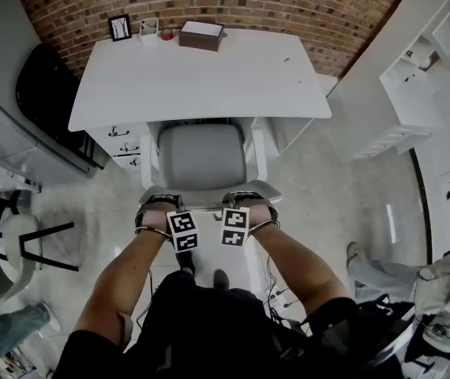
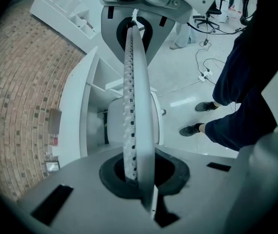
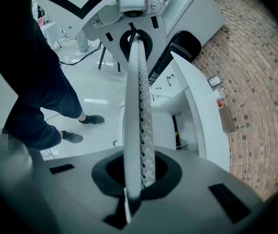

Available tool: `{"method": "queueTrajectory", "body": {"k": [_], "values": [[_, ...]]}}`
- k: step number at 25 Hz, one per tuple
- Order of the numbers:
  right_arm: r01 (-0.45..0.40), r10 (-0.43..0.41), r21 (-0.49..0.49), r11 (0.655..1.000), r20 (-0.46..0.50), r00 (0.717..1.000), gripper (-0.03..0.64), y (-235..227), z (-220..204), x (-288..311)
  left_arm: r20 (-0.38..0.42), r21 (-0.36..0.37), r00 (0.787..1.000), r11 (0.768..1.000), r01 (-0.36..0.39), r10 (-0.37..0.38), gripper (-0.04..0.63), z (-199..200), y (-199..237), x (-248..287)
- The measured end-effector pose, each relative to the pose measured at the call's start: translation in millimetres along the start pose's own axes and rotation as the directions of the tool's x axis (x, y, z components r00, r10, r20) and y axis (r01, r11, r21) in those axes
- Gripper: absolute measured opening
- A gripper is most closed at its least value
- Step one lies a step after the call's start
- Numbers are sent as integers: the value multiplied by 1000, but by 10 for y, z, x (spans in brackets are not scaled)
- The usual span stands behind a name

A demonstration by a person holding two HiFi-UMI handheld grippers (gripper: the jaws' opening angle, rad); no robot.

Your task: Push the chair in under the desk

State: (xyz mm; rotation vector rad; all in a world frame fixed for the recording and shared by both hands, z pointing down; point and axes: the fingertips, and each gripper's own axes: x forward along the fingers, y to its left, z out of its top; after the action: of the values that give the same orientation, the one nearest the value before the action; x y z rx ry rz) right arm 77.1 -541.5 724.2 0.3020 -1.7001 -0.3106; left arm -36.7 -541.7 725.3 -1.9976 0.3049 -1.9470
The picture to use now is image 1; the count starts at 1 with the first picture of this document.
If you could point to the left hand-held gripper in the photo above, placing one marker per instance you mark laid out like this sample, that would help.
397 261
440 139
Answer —
183 231

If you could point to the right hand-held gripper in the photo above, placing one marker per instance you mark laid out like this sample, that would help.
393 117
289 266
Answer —
234 227

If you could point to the white grey office chair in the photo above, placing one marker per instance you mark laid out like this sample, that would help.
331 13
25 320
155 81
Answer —
201 156

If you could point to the person's right forearm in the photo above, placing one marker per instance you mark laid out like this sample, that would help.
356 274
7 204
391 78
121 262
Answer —
300 271

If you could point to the person's left forearm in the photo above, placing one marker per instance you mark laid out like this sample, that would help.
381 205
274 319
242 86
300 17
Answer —
122 278

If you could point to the white drawer with black handle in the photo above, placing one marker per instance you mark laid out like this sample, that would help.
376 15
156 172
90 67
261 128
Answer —
118 132
132 162
127 147

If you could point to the white desk with drawers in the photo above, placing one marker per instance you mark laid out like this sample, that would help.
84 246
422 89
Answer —
193 81

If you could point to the grey chair with black legs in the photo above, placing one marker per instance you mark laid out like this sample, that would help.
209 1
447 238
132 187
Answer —
8 251

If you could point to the black folding chair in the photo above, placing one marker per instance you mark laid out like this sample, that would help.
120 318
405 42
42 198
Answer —
43 89

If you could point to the person's right hand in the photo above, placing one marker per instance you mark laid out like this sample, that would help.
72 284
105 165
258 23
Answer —
258 219

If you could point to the person's left hand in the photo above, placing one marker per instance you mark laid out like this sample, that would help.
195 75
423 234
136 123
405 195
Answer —
156 221

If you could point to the thin metal wrist band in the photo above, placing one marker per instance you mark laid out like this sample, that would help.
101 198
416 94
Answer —
264 227
152 231

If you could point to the person's right shoe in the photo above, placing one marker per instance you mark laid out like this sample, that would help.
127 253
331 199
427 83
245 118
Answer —
221 279

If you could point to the white power strip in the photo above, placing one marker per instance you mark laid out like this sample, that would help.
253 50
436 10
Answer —
278 296

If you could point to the person's black clothing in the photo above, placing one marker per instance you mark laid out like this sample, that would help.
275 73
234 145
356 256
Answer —
209 330

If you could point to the white bookshelf cabinet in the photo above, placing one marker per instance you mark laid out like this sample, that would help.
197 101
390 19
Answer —
367 113

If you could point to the brown tissue box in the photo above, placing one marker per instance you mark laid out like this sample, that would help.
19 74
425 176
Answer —
199 38

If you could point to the white pen holder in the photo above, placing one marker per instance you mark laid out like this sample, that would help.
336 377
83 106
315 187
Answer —
148 34

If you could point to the black picture frame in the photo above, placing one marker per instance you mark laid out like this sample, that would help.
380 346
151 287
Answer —
120 28

